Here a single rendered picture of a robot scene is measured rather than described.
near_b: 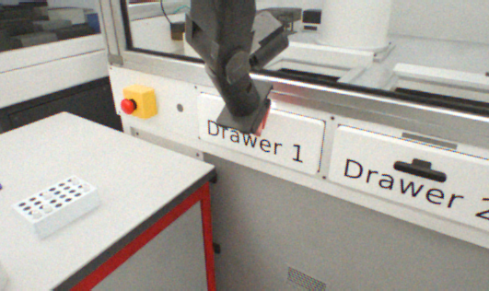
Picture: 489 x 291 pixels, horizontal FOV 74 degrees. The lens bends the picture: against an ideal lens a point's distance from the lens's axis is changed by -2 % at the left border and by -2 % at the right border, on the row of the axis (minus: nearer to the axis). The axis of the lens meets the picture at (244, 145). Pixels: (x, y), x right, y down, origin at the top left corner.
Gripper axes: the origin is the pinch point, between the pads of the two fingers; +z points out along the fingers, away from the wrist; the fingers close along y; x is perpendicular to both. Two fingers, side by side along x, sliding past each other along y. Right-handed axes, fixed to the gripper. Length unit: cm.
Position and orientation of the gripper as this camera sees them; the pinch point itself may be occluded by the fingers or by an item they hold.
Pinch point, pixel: (258, 129)
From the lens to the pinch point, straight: 63.8
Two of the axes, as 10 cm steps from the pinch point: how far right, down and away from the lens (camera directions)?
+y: 4.4, -8.4, 3.2
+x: -8.5, -2.7, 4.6
